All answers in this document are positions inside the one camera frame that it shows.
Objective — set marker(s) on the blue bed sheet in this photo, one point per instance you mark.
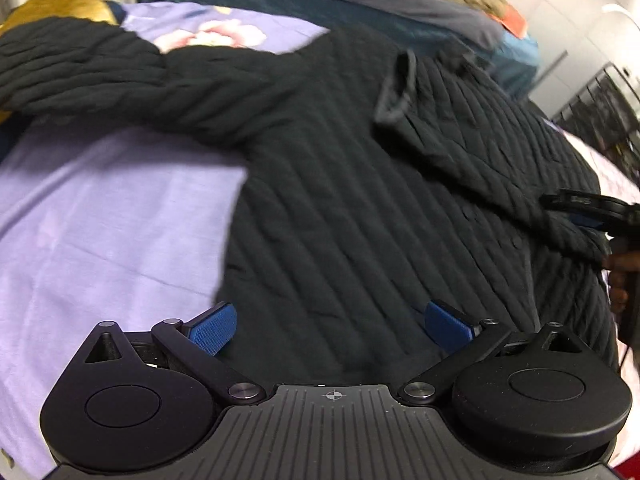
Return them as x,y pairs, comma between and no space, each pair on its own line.
520,65

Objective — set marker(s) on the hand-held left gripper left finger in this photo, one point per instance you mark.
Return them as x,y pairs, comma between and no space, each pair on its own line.
215,328

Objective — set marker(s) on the navy blue cloth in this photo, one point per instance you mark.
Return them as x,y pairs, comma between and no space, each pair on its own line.
114,13

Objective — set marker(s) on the black knitted sweater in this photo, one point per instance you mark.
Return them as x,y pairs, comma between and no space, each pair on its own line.
350,185

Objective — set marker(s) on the purple floral bed sheet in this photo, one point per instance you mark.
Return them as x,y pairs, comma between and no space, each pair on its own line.
100,210

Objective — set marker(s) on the person's right hand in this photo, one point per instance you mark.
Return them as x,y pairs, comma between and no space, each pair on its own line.
620,262

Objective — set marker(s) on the orange towel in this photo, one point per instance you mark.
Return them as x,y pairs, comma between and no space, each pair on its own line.
515,22

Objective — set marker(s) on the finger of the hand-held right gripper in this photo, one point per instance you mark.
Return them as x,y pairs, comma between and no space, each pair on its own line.
585,221

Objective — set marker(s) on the pink blanket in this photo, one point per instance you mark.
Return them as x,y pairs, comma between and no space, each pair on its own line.
616,171

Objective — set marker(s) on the gold cloth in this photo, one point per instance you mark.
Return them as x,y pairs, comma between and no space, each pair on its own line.
60,2

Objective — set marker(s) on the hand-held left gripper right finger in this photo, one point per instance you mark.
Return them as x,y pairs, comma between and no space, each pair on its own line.
446,328

